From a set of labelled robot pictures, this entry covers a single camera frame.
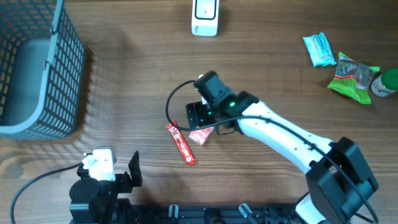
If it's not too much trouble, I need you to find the pale teal snack packet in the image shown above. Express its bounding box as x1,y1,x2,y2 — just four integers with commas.
303,32,337,67

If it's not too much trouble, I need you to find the red snack wrapper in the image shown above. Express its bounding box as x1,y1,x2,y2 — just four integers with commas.
165,121,197,166

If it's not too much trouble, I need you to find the green clear snack bag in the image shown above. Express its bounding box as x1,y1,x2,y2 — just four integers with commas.
327,52,380,105

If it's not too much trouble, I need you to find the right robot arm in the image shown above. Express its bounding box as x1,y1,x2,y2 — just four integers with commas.
186,71,379,223

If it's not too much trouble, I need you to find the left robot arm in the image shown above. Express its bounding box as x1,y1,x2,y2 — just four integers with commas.
69,148,142,224

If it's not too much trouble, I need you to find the small red snack packet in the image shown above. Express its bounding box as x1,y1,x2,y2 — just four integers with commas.
188,127,214,146

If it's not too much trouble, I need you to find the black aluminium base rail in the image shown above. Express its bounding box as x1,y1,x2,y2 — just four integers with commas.
133,203,304,224

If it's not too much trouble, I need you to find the green lid jar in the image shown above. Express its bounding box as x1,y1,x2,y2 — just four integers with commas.
371,68,398,97

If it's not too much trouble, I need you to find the black right camera cable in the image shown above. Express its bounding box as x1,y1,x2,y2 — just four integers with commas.
165,80,379,223

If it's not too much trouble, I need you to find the dark grey mesh basket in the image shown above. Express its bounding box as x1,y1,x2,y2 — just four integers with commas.
1,0,85,139

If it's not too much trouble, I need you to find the white barcode scanner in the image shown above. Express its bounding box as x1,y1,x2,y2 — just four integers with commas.
191,0,220,37

